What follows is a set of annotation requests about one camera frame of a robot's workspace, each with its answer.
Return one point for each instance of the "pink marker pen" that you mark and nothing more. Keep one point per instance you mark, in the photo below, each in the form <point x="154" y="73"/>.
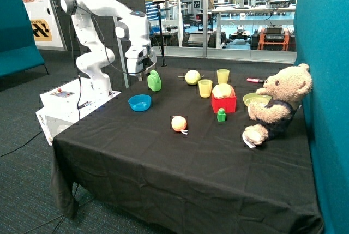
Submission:
<point x="253" y="80"/>

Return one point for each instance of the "black tablecloth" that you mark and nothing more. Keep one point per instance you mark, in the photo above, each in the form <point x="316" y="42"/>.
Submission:
<point x="208" y="181"/>

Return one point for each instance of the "yellow plastic cup back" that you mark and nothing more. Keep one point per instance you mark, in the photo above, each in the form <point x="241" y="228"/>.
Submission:
<point x="222" y="76"/>

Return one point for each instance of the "yellow plastic cup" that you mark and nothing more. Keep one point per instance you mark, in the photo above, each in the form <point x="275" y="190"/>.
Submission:
<point x="222" y="76"/>
<point x="205" y="88"/>

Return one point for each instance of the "green toy block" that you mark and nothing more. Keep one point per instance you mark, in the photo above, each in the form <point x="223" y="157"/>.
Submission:
<point x="221" y="115"/>

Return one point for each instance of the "yellow black sign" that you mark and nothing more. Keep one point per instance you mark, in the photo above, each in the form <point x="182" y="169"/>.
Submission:
<point x="41" y="30"/>

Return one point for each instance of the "orange plush ball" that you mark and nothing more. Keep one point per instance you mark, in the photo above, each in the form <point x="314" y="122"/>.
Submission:
<point x="179" y="124"/>

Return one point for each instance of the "blue plastic bowl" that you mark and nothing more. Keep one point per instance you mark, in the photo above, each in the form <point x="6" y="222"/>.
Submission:
<point x="140" y="102"/>

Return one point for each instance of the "teal partition wall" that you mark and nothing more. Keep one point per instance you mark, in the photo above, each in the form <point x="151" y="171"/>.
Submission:
<point x="322" y="42"/>

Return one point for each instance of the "green plastic jug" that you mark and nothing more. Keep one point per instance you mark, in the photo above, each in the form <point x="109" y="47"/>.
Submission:
<point x="154" y="81"/>

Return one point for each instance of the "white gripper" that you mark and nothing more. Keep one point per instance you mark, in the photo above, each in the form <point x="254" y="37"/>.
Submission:
<point x="140" y="59"/>

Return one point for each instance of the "black stand pole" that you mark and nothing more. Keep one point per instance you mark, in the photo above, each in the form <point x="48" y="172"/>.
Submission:
<point x="157" y="3"/>

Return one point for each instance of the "teal sofa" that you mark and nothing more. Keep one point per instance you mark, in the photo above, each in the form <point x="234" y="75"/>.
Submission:
<point x="18" y="48"/>

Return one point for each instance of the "plush ball in box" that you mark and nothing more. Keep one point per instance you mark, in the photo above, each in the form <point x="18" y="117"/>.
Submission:
<point x="223" y="90"/>

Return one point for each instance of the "yellow plastic cup front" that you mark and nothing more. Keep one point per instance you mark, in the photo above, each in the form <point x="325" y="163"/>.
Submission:
<point x="205" y="88"/>

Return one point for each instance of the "green plush ball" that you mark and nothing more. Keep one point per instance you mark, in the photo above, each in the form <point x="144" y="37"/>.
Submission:
<point x="192" y="77"/>

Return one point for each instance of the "red plastic box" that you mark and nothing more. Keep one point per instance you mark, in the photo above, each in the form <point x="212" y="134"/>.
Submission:
<point x="228" y="104"/>

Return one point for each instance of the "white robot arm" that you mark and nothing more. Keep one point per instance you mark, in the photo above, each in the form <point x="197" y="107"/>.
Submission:
<point x="133" y="26"/>

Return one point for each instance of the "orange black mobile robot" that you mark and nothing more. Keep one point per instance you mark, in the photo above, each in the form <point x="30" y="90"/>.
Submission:
<point x="273" y="38"/>

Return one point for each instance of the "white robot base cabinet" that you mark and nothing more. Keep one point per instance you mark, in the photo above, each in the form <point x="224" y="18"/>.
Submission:
<point x="65" y="105"/>

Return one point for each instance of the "beige teddy bear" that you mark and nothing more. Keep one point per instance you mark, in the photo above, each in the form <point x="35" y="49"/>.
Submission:
<point x="287" y="88"/>

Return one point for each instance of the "green plastic plate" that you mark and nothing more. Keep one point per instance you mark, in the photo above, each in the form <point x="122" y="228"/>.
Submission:
<point x="253" y="97"/>

